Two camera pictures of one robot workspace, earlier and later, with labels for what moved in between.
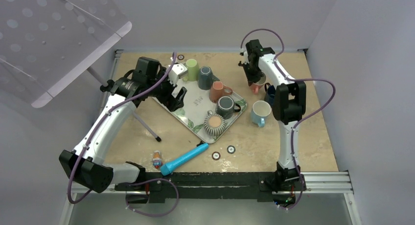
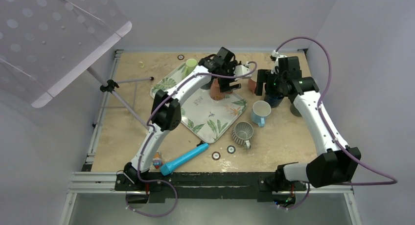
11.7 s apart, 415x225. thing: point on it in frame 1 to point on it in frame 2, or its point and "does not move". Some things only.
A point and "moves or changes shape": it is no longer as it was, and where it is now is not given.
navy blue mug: [270, 90] does not move
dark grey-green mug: [225, 107] moves or changes shape
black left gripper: [171, 102] to [224, 86]
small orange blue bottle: [156, 159] does not move
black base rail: [281, 187] does not move
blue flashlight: [167, 168] does not move
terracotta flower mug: [218, 90] does not move
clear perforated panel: [48, 38] does not move
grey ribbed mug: [214, 124] to [242, 133]
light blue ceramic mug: [260, 110] does not move
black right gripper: [251, 78] to [265, 76]
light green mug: [193, 71] does not move
